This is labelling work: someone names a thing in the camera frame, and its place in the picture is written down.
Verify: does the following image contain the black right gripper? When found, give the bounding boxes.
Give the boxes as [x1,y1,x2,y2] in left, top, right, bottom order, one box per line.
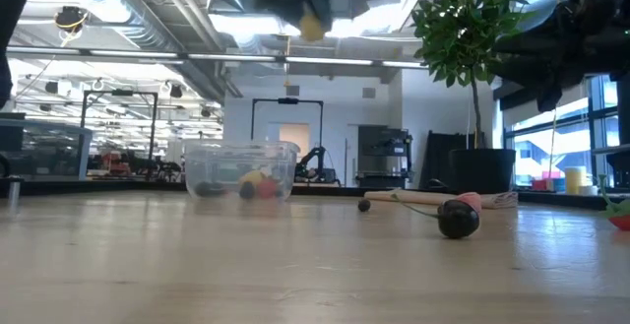
[491,0,619,89]

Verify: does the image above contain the yellow toy lemon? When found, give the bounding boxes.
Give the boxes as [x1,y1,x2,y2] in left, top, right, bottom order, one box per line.
[298,13,326,43]

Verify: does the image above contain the pink toy fruit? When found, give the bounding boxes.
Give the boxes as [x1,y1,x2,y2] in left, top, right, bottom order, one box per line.
[453,191,483,216]

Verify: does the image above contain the black cherry with stem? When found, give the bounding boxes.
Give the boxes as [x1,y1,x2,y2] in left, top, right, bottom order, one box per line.
[391,193,481,240]

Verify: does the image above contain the yellow toy fruit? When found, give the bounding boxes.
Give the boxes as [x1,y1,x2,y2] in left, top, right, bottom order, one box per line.
[239,168,271,186]

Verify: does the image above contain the small red toy strawberry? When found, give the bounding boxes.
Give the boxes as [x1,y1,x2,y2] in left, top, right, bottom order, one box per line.
[256,176,281,200]

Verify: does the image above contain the clear plastic tupperware container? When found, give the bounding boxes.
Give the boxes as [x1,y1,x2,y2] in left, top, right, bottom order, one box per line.
[183,139,301,203]

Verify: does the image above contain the green plant in black pot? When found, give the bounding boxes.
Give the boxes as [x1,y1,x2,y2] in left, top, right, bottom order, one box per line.
[410,0,533,196]

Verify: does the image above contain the yellow cylinder container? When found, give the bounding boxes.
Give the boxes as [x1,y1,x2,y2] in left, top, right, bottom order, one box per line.
[564,165,589,196]

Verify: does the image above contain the black folding panel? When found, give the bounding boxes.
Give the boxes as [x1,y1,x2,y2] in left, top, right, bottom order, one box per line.
[423,130,476,191]

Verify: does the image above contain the long ceiling light bar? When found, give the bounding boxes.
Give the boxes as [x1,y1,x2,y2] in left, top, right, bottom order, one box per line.
[5,46,429,68]

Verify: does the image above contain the black equipment cabinet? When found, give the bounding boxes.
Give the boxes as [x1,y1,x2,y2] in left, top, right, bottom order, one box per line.
[355,125,415,189]

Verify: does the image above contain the grey mesh office chair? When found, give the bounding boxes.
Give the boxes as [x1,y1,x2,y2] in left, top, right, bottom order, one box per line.
[0,118,94,182]

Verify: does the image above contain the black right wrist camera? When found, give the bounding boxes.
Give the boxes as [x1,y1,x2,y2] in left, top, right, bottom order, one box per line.
[535,81,566,114]

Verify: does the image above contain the black metal gantry frame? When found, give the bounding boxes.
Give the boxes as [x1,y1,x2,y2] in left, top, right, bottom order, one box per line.
[250,97,325,187]
[80,89,159,182]

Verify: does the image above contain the black ceiling cable reel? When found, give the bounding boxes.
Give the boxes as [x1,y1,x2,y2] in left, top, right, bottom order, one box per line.
[53,6,90,34]

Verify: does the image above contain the black aluminium table frame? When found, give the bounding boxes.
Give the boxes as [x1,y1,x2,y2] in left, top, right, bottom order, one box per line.
[0,178,630,211]

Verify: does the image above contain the grey metal post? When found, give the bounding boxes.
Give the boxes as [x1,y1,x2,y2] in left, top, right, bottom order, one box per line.
[0,175,25,213]

